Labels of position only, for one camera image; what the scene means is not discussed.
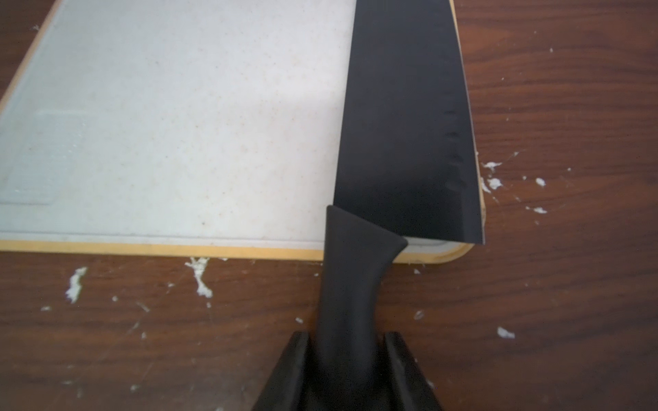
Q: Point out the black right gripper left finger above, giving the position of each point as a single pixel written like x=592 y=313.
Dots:
x=284 y=388

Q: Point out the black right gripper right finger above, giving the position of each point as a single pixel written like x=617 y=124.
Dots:
x=408 y=386

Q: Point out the black cleaver knife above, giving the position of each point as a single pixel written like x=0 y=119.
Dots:
x=407 y=169

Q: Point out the white cutting board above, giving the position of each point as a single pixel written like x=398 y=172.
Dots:
x=181 y=128

